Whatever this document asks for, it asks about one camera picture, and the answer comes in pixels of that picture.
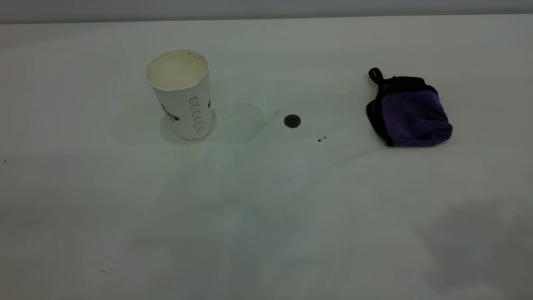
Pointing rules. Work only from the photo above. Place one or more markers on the white paper coffee cup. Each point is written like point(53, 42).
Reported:
point(185, 104)

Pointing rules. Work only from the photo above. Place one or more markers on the purple cloth with black trim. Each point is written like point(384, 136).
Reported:
point(410, 116)

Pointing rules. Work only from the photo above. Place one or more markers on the dark coffee spill spot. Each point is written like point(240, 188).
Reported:
point(292, 121)

